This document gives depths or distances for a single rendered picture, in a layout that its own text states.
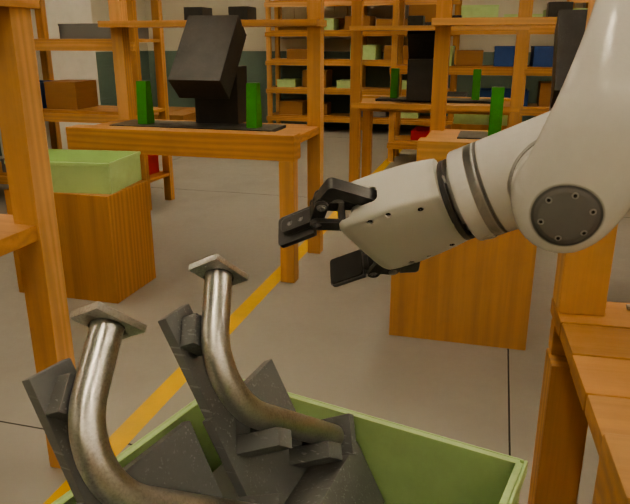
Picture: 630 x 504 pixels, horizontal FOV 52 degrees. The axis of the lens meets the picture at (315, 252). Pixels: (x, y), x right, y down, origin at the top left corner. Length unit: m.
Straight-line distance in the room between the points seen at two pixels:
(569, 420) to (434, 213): 1.03
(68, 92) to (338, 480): 5.55
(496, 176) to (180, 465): 0.41
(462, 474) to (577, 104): 0.50
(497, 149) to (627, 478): 0.51
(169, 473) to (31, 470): 1.89
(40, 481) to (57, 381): 1.89
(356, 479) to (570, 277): 0.73
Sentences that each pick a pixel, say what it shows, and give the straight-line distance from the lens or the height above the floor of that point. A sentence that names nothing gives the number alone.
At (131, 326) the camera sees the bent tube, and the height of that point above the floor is 1.17.
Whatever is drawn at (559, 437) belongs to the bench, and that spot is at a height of 0.59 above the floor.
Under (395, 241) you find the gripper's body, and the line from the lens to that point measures 0.60.
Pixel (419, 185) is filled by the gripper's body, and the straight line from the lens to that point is 0.56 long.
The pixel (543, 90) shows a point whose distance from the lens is 8.00.
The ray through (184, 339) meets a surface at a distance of 0.70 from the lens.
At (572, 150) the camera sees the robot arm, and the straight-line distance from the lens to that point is 0.46.
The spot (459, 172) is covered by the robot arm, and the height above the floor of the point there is 1.31.
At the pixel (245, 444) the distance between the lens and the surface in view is 0.73.
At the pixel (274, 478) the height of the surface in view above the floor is 0.94.
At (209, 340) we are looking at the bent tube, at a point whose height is 1.12.
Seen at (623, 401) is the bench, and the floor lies 0.88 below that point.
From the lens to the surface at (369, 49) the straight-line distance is 10.51.
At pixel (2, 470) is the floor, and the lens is 2.60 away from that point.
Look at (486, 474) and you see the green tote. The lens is 0.82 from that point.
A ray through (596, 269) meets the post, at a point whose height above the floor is 0.98.
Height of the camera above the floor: 1.41
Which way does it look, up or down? 18 degrees down
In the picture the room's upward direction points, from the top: straight up
